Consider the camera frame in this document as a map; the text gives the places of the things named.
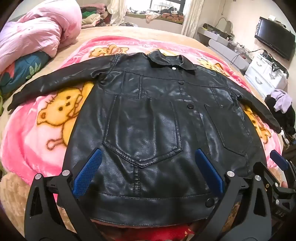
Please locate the red cloth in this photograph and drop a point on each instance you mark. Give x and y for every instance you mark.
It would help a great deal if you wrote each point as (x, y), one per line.
(157, 234)

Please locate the clutter of small desk items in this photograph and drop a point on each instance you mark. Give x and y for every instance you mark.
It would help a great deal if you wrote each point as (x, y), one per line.
(238, 46)

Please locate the pile of folded clothes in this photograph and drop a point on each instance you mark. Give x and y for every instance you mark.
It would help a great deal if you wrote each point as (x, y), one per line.
(92, 18)

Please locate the cream curtain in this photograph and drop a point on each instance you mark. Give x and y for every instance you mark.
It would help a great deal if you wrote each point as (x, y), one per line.
(116, 11)
(192, 18)

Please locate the grey rounded desk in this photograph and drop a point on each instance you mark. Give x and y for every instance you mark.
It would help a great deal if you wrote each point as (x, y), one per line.
(222, 45)

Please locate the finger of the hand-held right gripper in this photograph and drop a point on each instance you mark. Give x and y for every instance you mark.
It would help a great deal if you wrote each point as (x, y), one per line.
(263, 168)
(278, 159)

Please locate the clothes heap on windowsill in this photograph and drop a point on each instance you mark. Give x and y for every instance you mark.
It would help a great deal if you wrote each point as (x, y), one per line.
(161, 15)

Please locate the arched mirror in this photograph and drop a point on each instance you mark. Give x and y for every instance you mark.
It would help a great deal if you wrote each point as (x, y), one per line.
(224, 24)

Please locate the dark blue leaf-print pillow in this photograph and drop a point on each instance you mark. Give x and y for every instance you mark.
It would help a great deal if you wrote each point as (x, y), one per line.
(20, 67)

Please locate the dark clothes heap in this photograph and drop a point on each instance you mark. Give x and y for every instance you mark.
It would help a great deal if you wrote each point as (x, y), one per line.
(289, 121)

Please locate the pink quilt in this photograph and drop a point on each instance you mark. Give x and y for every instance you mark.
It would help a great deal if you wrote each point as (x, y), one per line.
(34, 32)

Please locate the light purple garment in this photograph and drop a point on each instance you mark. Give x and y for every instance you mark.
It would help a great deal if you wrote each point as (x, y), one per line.
(281, 99)

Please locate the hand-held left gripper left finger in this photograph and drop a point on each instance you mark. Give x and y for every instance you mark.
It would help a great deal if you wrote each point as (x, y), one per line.
(86, 172)

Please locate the barred window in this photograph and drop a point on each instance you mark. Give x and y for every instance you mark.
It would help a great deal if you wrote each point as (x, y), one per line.
(161, 4)

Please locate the black flat television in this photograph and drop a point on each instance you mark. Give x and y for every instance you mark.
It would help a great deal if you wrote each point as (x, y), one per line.
(275, 37)

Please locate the black leather jacket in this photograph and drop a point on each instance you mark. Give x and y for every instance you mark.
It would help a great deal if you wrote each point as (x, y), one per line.
(150, 120)

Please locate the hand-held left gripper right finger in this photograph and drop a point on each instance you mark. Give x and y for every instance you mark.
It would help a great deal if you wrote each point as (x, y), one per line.
(209, 171)

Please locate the white drawer cabinet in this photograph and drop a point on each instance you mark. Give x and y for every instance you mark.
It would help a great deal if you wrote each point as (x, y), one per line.
(259, 74)

